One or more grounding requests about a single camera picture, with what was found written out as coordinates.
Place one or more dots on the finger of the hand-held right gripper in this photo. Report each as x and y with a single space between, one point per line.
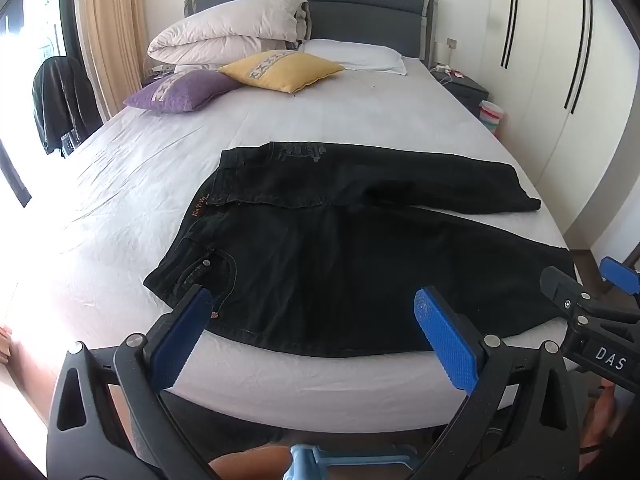
620 275
562 287

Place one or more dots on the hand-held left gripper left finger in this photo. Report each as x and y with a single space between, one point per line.
181 334

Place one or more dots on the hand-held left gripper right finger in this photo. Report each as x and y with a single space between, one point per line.
445 340

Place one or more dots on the black pants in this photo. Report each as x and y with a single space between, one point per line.
350 260

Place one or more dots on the person's right forearm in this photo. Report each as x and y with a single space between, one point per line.
612 410

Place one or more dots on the person's leg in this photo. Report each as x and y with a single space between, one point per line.
245 467

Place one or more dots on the white wardrobe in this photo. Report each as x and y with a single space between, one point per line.
540 110

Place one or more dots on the white striped waste bin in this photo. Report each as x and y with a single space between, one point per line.
492 117

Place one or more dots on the dark grey nightstand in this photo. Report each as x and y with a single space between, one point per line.
465 94

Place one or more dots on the purple cushion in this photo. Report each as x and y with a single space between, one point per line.
185 90

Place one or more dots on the bed with white sheet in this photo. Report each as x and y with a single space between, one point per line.
300 120

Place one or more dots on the white power strip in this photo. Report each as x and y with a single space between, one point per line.
442 68

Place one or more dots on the dark jacket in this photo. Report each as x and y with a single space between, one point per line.
60 95

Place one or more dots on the yellow cushion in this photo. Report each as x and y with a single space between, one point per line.
295 67

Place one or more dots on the white pillow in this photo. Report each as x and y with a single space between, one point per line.
355 55

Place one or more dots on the beige curtain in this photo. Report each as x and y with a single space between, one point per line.
112 35

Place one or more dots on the folded beige duvet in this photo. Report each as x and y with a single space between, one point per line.
225 30

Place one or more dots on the grey padded headboard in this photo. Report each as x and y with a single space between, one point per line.
360 10

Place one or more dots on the wall socket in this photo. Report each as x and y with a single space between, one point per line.
452 43

